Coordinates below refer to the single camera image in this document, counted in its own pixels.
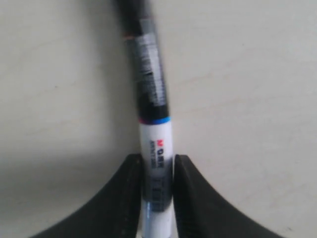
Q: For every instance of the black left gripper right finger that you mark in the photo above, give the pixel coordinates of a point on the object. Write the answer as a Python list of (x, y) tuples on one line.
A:
[(201, 212)]

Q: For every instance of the black and white marker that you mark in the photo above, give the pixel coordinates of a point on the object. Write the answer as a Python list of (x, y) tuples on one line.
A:
[(153, 113)]

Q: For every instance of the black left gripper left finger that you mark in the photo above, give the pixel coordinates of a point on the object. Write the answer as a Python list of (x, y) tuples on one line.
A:
[(112, 213)]

